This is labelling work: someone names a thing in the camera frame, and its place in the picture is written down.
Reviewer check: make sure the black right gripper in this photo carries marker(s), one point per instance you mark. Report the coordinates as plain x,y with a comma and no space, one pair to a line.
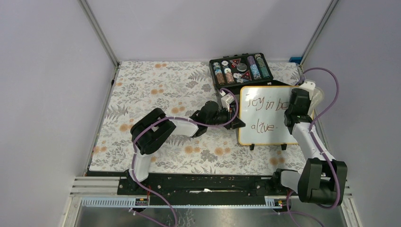
307,104

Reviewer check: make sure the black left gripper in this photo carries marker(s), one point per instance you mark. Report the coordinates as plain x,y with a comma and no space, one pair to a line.
229,115

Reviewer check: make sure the yellow framed whiteboard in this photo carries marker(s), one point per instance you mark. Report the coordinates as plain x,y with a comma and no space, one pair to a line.
264,110

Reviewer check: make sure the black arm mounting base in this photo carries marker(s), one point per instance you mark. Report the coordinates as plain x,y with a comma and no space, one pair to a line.
182,190

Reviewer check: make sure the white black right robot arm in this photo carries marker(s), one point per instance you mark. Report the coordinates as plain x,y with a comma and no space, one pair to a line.
323,178

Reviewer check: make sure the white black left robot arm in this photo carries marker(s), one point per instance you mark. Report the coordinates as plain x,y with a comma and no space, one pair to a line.
152,131

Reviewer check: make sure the blue clamp block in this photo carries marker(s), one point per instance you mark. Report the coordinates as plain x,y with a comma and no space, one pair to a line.
296,60

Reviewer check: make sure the black poker chip case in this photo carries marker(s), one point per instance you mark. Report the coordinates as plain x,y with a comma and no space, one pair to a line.
225,74

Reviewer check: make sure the grey round dealer button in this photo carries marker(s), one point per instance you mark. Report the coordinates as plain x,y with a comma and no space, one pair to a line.
242,67

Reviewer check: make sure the floral patterned table mat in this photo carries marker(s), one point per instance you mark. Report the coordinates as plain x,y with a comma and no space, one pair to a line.
179,88

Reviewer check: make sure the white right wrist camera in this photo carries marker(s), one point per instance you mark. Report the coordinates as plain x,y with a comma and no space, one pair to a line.
309,86

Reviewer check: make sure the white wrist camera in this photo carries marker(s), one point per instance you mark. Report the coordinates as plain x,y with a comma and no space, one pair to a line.
226,100
309,86

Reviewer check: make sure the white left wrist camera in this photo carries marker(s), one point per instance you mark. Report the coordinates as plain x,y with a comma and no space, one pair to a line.
226,100

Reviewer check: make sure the right aluminium frame post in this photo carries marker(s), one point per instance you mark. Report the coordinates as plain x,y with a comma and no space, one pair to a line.
325,18

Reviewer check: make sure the aluminium frame post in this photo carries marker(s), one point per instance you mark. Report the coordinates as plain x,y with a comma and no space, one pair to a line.
325,18
98,31

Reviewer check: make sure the left aluminium frame post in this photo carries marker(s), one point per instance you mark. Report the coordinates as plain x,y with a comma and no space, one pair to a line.
98,31

